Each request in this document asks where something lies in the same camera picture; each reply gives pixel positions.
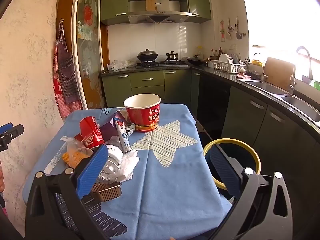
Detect clear plastic wrapper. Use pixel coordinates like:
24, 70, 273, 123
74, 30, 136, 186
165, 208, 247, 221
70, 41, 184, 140
44, 135, 81, 175

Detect wooden cutting board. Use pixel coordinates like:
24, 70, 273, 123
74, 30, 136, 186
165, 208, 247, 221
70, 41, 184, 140
264, 57, 293, 92

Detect small steel pot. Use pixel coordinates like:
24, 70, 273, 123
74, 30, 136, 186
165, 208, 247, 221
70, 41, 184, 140
166, 51, 179, 61

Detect black wok with lid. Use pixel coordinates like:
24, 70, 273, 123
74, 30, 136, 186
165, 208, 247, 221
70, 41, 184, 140
137, 49, 158, 62

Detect purple cardboard box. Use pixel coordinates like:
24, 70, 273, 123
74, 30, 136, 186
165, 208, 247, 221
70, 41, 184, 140
99, 109, 129, 141

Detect yellow rim trash bin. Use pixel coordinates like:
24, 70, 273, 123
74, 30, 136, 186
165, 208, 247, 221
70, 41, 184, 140
203, 138, 261, 191

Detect white dish rack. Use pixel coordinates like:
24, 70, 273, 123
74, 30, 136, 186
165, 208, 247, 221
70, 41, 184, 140
211, 60, 247, 74

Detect glass sliding door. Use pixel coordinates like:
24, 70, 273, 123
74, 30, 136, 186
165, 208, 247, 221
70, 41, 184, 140
71, 0, 105, 109

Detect gas stove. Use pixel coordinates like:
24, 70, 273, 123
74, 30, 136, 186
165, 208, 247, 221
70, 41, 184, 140
137, 60, 188, 68

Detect steel range hood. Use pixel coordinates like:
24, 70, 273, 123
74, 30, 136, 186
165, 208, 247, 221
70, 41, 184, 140
127, 0, 191, 24

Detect red instant noodle cup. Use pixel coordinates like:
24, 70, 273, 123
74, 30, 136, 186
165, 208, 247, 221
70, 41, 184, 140
124, 94, 161, 132

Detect white blue tube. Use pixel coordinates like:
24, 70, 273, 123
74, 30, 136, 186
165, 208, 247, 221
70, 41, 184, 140
113, 117, 131, 153

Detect steel sink basin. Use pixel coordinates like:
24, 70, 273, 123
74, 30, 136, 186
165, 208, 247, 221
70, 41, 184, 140
244, 80, 319, 126

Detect orange foam net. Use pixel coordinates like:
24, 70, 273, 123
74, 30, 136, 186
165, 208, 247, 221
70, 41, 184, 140
62, 147, 93, 168

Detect green lower cabinets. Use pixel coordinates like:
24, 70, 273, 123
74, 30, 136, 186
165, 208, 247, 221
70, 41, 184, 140
102, 68, 200, 116

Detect clear plastic jar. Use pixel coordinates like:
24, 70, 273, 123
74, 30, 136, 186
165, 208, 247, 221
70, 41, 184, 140
98, 145, 123, 184

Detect chrome sink faucet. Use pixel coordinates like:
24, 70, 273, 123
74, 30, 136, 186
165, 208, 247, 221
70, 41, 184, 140
289, 46, 313, 95

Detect red soda can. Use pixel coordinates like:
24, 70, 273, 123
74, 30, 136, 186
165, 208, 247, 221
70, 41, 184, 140
79, 116, 104, 149

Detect red purple checkered apron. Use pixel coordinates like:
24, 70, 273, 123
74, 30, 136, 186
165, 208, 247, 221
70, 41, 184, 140
53, 19, 81, 119

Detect brown plastic tray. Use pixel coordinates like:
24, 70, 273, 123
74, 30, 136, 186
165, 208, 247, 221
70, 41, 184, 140
91, 181, 121, 202

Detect plastic bag on counter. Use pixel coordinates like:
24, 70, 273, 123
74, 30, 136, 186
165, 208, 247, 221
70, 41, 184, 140
107, 60, 137, 71

